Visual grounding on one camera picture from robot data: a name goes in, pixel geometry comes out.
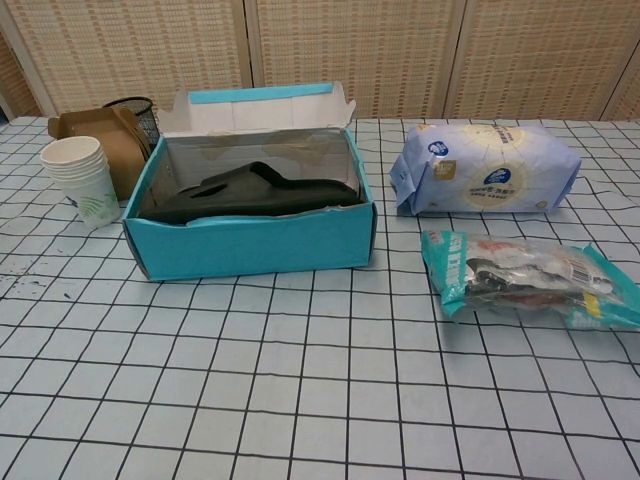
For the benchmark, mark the teal cardboard shoe box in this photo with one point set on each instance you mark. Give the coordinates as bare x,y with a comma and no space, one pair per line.
250,245

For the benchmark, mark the blue checkered tablecloth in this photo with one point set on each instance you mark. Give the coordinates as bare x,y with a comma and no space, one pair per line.
300,375

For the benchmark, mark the light blue tissue pack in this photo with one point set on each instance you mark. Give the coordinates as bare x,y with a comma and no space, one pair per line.
490,170

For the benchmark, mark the teal clear snack bag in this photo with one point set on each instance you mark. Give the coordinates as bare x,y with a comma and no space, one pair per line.
520,280

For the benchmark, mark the black mesh pen holder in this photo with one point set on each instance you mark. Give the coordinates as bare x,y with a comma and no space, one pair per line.
145,120

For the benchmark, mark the stacked white paper cups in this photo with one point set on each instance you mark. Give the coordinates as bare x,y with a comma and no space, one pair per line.
87,185

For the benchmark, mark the beige woven folding screen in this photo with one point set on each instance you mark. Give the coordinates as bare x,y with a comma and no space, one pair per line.
150,50

